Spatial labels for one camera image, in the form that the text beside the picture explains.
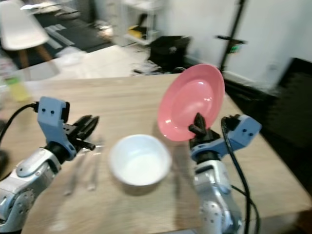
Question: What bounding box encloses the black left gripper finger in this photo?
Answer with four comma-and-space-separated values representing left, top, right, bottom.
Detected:
73, 116, 91, 135
84, 116, 100, 140

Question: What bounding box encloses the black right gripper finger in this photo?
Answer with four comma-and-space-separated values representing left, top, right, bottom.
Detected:
190, 113, 207, 137

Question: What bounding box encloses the pink plate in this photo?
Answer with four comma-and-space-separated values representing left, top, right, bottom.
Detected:
157, 63, 225, 142

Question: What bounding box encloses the silver cutlery piece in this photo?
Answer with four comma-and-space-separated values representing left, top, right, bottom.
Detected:
64, 146, 87, 195
87, 141, 105, 192

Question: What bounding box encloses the white bowl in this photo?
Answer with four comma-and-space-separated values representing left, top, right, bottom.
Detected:
109, 134, 172, 186

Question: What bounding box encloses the clear bottle with yellow liquid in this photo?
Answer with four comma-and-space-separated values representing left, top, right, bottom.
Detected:
0, 58, 33, 102

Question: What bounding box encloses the black bag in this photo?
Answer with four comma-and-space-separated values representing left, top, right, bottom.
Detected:
149, 36, 192, 74

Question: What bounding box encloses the black floor mat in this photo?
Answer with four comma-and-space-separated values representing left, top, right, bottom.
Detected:
37, 10, 116, 52

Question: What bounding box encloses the yellow box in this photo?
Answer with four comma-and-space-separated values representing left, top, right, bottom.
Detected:
127, 27, 147, 39

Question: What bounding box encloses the black stand pole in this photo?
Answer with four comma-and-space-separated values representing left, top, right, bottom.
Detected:
217, 0, 248, 73

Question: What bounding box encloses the white chair with wooden legs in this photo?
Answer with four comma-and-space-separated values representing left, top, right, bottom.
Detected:
0, 0, 52, 69

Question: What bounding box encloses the white shelf unit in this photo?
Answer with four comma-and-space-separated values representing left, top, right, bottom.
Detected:
119, 0, 164, 46

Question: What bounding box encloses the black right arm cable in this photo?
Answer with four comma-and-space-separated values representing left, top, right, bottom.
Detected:
220, 116, 260, 234

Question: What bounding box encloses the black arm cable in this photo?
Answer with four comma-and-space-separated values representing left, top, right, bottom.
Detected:
220, 116, 260, 234
0, 101, 39, 143

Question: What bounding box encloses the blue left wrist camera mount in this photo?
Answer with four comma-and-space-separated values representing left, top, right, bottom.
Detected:
37, 97, 78, 157

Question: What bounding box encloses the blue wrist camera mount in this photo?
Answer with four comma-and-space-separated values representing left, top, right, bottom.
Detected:
37, 97, 78, 157
190, 116, 262, 162

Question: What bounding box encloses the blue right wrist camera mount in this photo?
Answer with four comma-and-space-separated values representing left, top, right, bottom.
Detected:
190, 116, 262, 162

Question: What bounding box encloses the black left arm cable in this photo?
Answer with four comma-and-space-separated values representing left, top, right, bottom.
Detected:
0, 101, 39, 143

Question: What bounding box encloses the white cable tangle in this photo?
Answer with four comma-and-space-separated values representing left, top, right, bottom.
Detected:
131, 60, 153, 75

